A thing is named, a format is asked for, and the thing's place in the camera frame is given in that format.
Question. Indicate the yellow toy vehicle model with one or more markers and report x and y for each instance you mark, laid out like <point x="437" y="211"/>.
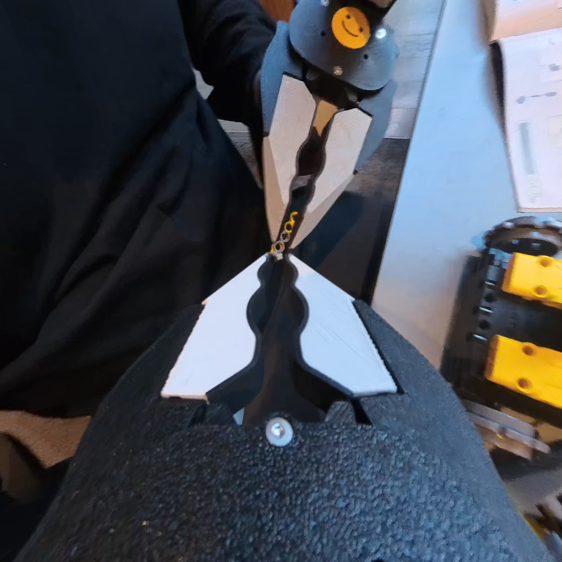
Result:
<point x="518" y="364"/>

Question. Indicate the instruction booklet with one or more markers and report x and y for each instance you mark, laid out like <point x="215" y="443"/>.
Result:
<point x="535" y="131"/>

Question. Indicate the person's dark clothing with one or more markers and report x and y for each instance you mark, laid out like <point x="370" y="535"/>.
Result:
<point x="109" y="219"/>

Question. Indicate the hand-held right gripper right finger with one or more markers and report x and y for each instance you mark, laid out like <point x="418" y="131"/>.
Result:
<point x="347" y="347"/>

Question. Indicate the yellow thin toy beam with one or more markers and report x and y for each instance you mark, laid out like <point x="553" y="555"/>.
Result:
<point x="291" y="215"/>

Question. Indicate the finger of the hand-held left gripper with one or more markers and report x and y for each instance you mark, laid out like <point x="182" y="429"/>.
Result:
<point x="283" y="145"/>
<point x="344" y="149"/>

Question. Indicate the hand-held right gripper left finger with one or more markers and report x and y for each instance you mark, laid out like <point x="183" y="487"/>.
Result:
<point x="210" y="351"/>

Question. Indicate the person's left forearm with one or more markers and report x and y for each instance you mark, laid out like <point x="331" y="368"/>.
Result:
<point x="228" y="52"/>

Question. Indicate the small grey toy bush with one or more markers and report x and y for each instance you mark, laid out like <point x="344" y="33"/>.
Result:
<point x="278" y="246"/>

